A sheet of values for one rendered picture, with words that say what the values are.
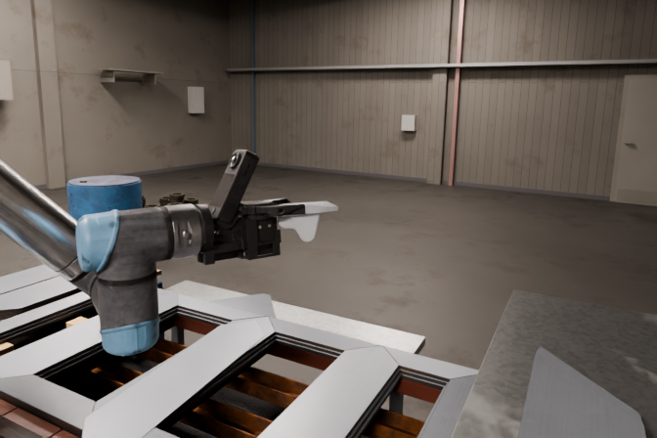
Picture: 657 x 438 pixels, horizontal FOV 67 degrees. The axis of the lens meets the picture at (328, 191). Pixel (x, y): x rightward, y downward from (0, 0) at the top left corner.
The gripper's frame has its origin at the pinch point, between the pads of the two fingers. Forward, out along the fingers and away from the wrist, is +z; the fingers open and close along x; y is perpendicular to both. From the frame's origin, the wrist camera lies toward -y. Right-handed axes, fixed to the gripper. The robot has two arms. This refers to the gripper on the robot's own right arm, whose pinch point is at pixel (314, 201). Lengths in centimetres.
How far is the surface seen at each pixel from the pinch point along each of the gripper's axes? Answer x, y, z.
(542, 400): 15, 41, 39
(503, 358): -2, 41, 50
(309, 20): -905, -327, 572
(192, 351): -81, 50, 2
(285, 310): -113, 56, 53
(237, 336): -83, 50, 18
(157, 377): -72, 52, -11
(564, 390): 15, 41, 45
